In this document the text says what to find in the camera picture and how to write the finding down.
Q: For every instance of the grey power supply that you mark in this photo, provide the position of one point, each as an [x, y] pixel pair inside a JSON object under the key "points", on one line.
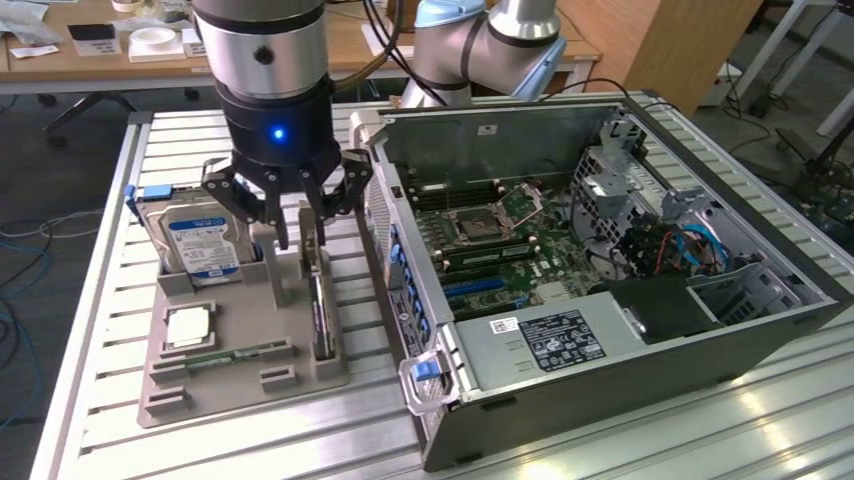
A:
{"points": [[494, 360]]}

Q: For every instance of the white paper label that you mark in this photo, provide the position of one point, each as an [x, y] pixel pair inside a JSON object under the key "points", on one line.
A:
{"points": [[34, 51]]}

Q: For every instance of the white desk leg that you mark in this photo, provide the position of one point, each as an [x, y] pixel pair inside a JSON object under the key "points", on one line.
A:
{"points": [[777, 37]]}

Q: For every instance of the hard disk in blue caddy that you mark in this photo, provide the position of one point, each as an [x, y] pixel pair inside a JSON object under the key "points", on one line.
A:
{"points": [[194, 245]]}

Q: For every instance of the beige tape roll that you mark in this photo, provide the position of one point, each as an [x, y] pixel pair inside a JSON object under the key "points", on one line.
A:
{"points": [[126, 5]]}

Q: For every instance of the green motherboard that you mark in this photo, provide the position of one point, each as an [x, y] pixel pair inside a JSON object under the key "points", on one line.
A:
{"points": [[554, 260]]}

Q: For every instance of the black chair base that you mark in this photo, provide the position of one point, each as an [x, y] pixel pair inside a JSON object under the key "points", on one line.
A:
{"points": [[74, 113]]}

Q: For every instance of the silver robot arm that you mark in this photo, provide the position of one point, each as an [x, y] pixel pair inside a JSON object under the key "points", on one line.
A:
{"points": [[260, 30]]}

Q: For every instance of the green RAM stick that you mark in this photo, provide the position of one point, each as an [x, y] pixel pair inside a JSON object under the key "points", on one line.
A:
{"points": [[220, 356]]}

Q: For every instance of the grey metal disk bay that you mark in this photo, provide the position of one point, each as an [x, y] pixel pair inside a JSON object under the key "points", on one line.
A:
{"points": [[747, 300]]}

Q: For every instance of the silver chipset heatsink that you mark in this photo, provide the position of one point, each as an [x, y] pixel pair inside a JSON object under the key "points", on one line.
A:
{"points": [[554, 293]]}

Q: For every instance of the open black PC case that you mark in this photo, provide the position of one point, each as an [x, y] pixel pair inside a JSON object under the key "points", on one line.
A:
{"points": [[601, 425]]}

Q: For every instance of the white booklet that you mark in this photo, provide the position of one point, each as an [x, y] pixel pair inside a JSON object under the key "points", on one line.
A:
{"points": [[374, 47]]}

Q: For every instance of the small white box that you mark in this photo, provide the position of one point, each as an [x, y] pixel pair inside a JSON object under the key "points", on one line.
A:
{"points": [[188, 47]]}

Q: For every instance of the white box with black top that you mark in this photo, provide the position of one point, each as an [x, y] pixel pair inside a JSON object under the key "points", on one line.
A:
{"points": [[94, 40]]}

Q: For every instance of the wooden desk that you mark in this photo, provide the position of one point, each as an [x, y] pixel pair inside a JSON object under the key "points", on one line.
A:
{"points": [[67, 70]]}

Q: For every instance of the wooden cabinet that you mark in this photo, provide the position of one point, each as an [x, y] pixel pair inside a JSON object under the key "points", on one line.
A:
{"points": [[654, 50]]}

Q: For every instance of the black expansion slot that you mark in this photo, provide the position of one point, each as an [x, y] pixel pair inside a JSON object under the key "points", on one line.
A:
{"points": [[470, 273]]}

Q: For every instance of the brown cardboard box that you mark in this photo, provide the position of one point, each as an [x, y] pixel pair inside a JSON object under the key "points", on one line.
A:
{"points": [[403, 15]]}

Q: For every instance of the long expansion slot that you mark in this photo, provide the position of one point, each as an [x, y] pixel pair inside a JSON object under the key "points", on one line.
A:
{"points": [[474, 286]]}

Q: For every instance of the bag with dark contents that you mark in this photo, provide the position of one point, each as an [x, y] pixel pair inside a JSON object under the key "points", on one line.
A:
{"points": [[170, 12]]}

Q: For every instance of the CPU socket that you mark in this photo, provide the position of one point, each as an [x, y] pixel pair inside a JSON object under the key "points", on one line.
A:
{"points": [[477, 225]]}

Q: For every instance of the graphics card with metal bracket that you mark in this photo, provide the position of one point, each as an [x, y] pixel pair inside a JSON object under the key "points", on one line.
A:
{"points": [[322, 320]]}

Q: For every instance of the flat white box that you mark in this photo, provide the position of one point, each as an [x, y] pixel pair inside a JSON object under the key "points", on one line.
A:
{"points": [[156, 54]]}

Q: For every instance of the black RAM slot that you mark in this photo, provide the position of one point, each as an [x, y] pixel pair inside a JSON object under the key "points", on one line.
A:
{"points": [[461, 206], [461, 200], [461, 194], [461, 188]]}

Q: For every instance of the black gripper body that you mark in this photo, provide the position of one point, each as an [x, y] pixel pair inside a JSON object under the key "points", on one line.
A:
{"points": [[280, 145]]}

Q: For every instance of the clear plastic bag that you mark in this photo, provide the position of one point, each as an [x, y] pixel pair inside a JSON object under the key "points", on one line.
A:
{"points": [[27, 27]]}

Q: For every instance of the perforated metal disk cage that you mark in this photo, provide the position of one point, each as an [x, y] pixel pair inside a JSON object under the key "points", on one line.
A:
{"points": [[601, 215]]}

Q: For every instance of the grey parts rack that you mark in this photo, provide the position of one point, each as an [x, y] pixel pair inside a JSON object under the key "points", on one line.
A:
{"points": [[267, 350]]}

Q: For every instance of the silver CPU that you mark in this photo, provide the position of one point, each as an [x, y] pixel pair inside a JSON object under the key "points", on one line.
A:
{"points": [[188, 327]]}

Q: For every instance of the blue slot clip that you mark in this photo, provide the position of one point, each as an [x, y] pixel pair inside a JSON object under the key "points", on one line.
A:
{"points": [[423, 334], [409, 292], [415, 312], [398, 245]]}

